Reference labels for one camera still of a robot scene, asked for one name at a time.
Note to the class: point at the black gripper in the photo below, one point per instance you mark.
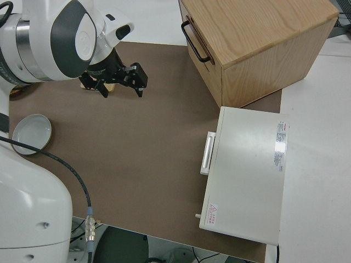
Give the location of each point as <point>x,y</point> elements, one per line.
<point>137,75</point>

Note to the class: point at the gray round plate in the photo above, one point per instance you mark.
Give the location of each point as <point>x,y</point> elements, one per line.
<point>30,131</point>

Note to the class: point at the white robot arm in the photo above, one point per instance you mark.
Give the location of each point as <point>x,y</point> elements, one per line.
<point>27,205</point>

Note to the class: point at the wooden mug tree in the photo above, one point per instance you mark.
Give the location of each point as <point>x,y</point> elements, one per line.
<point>111,87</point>

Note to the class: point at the brown table mat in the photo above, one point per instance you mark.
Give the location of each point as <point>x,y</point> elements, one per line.
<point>150,123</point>

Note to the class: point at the brown wicker basket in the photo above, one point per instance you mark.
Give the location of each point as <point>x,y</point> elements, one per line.
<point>19,90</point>

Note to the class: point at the red triangle warning sticker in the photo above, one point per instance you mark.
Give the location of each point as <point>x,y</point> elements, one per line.
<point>212,212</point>

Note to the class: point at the white toaster oven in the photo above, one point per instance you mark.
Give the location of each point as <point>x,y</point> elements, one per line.
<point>246,178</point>

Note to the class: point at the light wooden drawer cabinet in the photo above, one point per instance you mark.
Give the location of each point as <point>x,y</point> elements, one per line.
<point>260,27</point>

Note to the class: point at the white printed oven label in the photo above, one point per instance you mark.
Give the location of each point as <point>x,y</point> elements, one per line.
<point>280,148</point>

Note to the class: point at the dark round pedestal base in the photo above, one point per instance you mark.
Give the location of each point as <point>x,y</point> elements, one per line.
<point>120,246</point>

